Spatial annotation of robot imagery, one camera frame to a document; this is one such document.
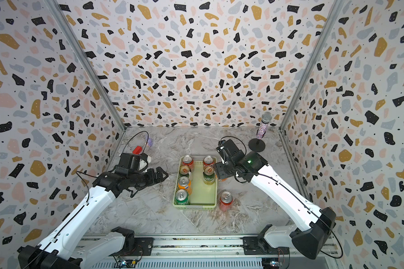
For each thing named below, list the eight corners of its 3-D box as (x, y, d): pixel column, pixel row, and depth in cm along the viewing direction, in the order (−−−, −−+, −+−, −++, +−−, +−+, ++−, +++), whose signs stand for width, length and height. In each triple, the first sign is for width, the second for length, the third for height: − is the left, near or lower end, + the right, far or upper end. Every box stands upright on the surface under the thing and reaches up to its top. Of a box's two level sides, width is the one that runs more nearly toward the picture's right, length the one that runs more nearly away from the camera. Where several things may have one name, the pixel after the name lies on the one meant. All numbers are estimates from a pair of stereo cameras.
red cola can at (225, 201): (219, 211, 86) (220, 203, 77) (218, 200, 90) (219, 191, 81) (231, 211, 86) (233, 203, 77) (230, 200, 90) (232, 191, 81)
